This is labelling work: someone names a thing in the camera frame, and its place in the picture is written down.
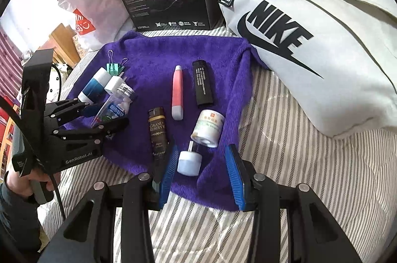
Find pink and white tube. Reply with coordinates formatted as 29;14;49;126
171;65;184;121

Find blue and white tube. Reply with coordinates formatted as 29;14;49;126
77;67;111;104

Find purple towel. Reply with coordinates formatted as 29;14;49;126
64;30;269;211

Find white label roll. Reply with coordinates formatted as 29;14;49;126
190;109;226;148

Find brown Grand Reserve sachet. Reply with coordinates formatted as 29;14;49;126
148;107;170;186

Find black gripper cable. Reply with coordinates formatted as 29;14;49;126
0;96;66;222

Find small white box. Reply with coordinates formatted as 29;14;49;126
104;76;126;94

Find person's left forearm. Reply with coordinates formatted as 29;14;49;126
0;182;42;263

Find wooden furniture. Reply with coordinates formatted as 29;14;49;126
40;23;82;68

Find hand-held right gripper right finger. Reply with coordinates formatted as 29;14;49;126
224;143;363;263

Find white polka dot plush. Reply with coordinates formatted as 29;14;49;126
50;63;73;102

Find red striped curtain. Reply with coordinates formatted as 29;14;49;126
0;24;32;71

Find clear candy bottle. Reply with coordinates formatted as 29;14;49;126
91;84;137;130

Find black lighter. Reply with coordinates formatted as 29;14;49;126
192;60;215;107

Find small white jar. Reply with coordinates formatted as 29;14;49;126
177;140;203;177

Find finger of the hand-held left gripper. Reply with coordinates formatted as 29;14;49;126
46;97;100;125
53;117;130;141

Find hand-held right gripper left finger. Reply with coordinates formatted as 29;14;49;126
37;143;180;263

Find green binder clip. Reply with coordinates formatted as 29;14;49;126
105;50;129;76

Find person's left hand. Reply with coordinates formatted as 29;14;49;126
4;169;55;200

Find white sports bag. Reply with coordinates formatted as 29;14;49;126
205;0;397;138

